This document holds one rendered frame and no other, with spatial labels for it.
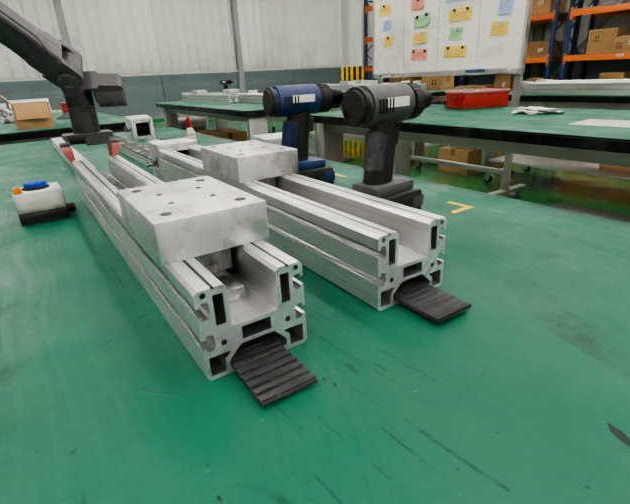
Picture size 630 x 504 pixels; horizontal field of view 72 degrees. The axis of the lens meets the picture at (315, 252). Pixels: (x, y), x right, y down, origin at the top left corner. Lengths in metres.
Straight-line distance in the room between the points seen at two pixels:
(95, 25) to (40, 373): 12.03
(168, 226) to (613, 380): 0.39
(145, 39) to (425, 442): 12.48
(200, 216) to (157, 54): 12.28
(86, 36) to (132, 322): 11.91
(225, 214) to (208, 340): 0.12
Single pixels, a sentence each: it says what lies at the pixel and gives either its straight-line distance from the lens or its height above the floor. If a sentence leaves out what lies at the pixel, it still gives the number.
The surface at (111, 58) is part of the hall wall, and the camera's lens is 12.39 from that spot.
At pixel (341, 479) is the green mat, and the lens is 0.31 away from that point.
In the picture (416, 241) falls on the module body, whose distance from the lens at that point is 0.51.
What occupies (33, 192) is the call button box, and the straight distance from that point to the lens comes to 0.97.
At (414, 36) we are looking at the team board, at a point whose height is 1.26.
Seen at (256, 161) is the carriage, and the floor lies 0.89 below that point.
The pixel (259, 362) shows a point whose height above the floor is 0.79.
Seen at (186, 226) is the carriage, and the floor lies 0.90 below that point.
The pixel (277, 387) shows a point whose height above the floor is 0.79.
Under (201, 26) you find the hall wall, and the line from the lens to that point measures 13.17.
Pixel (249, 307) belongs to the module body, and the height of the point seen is 0.82.
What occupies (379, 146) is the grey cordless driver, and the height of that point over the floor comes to 0.91.
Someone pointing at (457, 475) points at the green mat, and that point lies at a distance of 0.32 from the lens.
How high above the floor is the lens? 1.02
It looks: 22 degrees down
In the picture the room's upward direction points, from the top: 3 degrees counter-clockwise
